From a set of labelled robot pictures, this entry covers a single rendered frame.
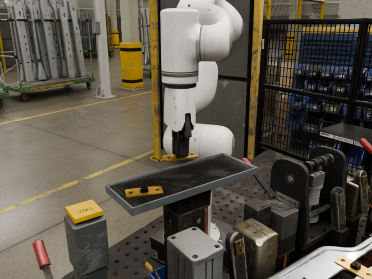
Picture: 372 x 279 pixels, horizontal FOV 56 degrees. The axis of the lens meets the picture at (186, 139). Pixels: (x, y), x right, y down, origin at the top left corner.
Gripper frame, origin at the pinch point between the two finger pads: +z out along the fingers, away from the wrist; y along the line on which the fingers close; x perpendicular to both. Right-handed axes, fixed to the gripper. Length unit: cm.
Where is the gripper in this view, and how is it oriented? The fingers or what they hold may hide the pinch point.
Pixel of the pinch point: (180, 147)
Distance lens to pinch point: 84.8
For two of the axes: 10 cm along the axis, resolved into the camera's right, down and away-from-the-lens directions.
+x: 9.3, -1.1, 3.4
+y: 3.6, 3.0, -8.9
